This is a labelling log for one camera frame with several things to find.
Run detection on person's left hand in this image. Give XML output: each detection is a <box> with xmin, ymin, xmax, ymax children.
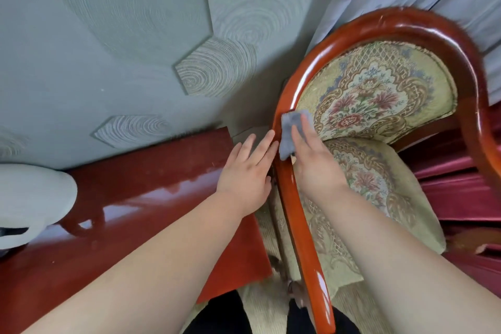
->
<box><xmin>216</xmin><ymin>130</ymin><xmax>280</xmax><ymax>218</ymax></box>

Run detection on person's right hand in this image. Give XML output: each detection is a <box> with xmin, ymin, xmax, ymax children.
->
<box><xmin>291</xmin><ymin>113</ymin><xmax>351</xmax><ymax>205</ymax></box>

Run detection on grey-blue cleaning cloth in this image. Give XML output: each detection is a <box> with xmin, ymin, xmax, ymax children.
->
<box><xmin>278</xmin><ymin>109</ymin><xmax>316</xmax><ymax>161</ymax></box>

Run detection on floral upholstered wooden armchair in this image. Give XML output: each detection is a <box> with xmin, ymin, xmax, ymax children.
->
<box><xmin>268</xmin><ymin>7</ymin><xmax>501</xmax><ymax>334</ymax></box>

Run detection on person's right forearm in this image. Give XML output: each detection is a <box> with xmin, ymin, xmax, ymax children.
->
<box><xmin>320</xmin><ymin>185</ymin><xmax>501</xmax><ymax>334</ymax></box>

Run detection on person's left forearm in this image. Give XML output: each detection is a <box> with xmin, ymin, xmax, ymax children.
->
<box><xmin>21</xmin><ymin>190</ymin><xmax>246</xmax><ymax>334</ymax></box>

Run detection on person's black trousers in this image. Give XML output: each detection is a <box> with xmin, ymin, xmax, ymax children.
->
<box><xmin>183</xmin><ymin>290</ymin><xmax>362</xmax><ymax>334</ymax></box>

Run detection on red wooden table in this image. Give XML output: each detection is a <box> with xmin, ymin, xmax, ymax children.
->
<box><xmin>0</xmin><ymin>126</ymin><xmax>273</xmax><ymax>334</ymax></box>

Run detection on red satin curtain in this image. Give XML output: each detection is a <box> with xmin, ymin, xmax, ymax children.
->
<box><xmin>399</xmin><ymin>102</ymin><xmax>501</xmax><ymax>300</ymax></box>

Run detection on white electric kettle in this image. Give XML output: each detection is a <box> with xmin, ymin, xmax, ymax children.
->
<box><xmin>0</xmin><ymin>163</ymin><xmax>79</xmax><ymax>251</ymax></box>

